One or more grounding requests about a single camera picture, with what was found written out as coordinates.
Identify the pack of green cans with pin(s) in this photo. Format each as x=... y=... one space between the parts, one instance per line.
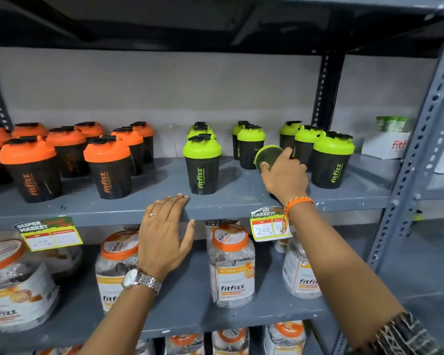
x=392 y=123

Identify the person's left thumb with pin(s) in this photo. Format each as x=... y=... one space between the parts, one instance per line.
x=187 y=236

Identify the black shaker cup green lid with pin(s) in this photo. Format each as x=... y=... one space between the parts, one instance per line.
x=267 y=155

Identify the person's left hand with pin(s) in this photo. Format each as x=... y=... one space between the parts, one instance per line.
x=159 y=240

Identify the silver wristwatch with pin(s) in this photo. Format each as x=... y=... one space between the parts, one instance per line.
x=142 y=280

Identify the row of clear orange-lid jars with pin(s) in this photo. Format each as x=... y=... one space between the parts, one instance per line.
x=231 y=271

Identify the person's right forearm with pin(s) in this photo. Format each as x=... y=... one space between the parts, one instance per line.
x=340 y=269

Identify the person's right hand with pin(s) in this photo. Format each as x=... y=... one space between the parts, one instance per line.
x=286 y=181

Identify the clear supplement jar orange lid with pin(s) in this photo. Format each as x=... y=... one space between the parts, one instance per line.
x=185 y=345
x=230 y=342
x=284 y=338

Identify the group of orange-lid shaker bottles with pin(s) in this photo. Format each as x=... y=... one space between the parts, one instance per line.
x=35 y=173

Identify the green and white price tag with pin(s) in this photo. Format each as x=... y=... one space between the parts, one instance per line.
x=264 y=227
x=50 y=234

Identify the row of green-lid shaker bottles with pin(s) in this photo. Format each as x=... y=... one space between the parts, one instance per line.
x=202 y=170

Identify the dark patterned sleeve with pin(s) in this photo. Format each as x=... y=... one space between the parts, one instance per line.
x=403 y=338

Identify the person's left forearm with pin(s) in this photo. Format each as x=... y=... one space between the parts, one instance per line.
x=118 y=321

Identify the person's right thumb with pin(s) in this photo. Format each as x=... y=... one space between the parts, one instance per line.
x=266 y=169

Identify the gray metal shelving unit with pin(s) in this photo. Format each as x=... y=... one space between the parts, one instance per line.
x=429 y=277
x=236 y=194

